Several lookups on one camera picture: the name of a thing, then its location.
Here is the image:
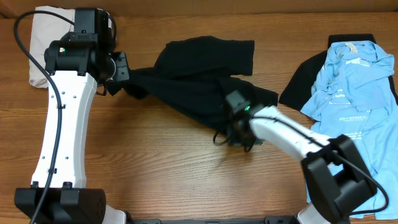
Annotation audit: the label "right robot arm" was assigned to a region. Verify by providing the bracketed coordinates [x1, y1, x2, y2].
[224, 91, 377, 223]

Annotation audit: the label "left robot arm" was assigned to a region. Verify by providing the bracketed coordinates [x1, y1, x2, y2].
[14, 8, 132, 224]

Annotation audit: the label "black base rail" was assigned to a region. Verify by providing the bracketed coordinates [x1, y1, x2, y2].
[127, 216, 299, 224]

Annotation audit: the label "black t-shirt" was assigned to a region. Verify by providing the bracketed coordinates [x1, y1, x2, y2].
[107, 36, 278, 130]

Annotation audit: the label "beige folded trousers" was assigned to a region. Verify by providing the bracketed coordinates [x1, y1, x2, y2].
[29, 14, 74, 88]

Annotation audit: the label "light blue t-shirt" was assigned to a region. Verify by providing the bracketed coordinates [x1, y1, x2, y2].
[301, 40, 397, 220]

